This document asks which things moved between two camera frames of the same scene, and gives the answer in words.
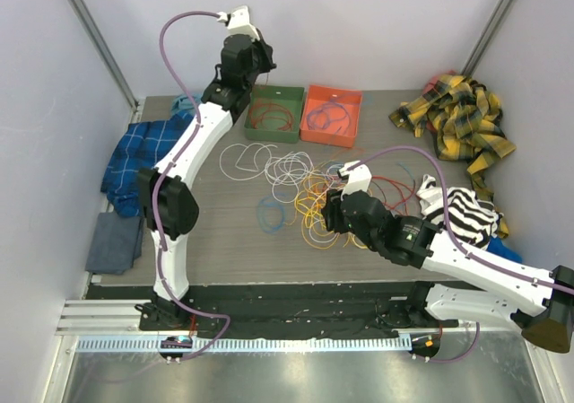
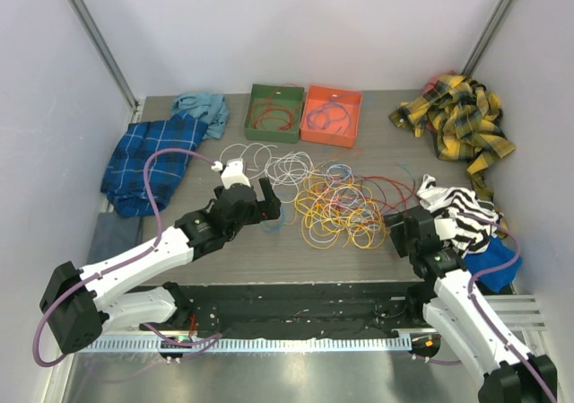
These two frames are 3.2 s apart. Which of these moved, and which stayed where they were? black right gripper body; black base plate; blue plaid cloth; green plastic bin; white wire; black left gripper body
Moved: black right gripper body; black left gripper body
Stayed: green plastic bin; white wire; blue plaid cloth; black base plate
